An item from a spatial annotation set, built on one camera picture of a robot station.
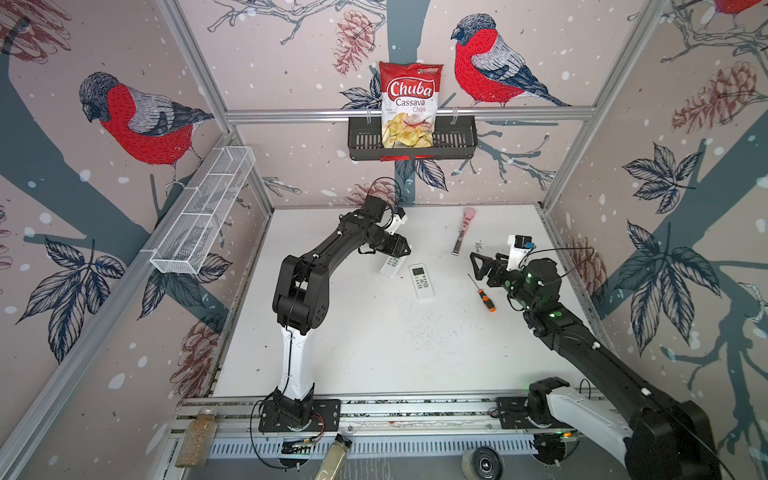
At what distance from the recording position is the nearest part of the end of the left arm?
85 cm

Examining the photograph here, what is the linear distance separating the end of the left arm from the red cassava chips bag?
0.27m

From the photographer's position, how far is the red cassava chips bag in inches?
32.8
